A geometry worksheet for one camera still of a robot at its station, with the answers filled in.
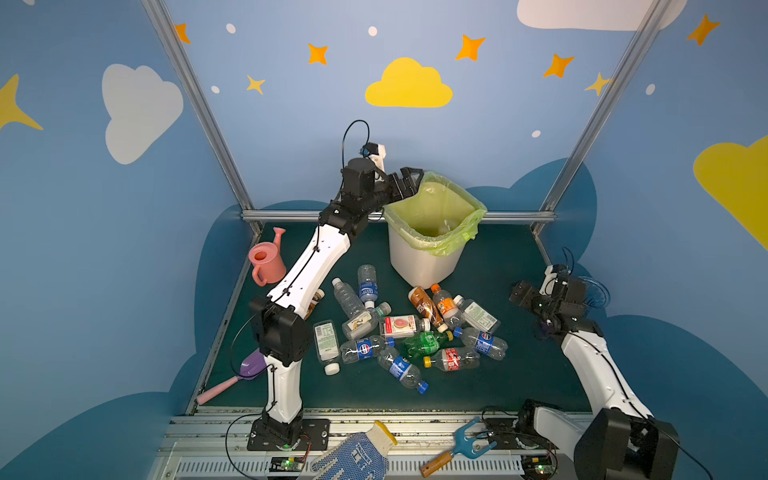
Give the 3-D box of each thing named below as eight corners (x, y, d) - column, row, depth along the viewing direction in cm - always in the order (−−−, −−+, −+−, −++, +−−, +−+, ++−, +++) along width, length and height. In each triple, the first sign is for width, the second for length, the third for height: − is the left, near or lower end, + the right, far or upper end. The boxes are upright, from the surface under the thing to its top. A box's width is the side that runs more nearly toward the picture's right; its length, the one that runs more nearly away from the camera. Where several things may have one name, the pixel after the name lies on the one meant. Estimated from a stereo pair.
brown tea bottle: (439, 335, 91) (441, 331, 89) (407, 295, 100) (407, 290, 98) (450, 328, 93) (452, 323, 90) (417, 289, 102) (418, 284, 99)
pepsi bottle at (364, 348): (343, 365, 85) (342, 361, 83) (340, 347, 89) (339, 343, 86) (387, 353, 87) (387, 349, 85) (382, 337, 91) (382, 332, 88)
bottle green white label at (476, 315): (448, 305, 99) (449, 302, 97) (458, 295, 102) (460, 291, 100) (490, 337, 92) (492, 334, 90) (500, 325, 95) (502, 321, 93)
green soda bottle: (404, 363, 86) (405, 360, 84) (398, 342, 90) (398, 339, 88) (453, 349, 89) (454, 346, 87) (444, 329, 93) (445, 326, 91)
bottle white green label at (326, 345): (316, 378, 83) (314, 375, 81) (314, 325, 94) (312, 321, 92) (341, 373, 84) (340, 371, 82) (336, 321, 95) (335, 317, 93)
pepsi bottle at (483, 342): (450, 340, 91) (452, 335, 88) (455, 325, 94) (458, 319, 91) (501, 362, 87) (505, 358, 84) (505, 346, 90) (509, 341, 87)
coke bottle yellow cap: (424, 372, 85) (425, 366, 82) (422, 354, 89) (424, 348, 85) (478, 372, 85) (482, 366, 82) (475, 354, 89) (478, 348, 85)
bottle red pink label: (379, 337, 91) (379, 333, 89) (379, 319, 95) (379, 315, 93) (430, 337, 92) (431, 333, 89) (428, 319, 95) (429, 315, 93)
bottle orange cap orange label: (449, 331, 93) (451, 327, 90) (428, 291, 103) (429, 285, 100) (464, 326, 94) (466, 321, 91) (442, 287, 104) (443, 281, 101)
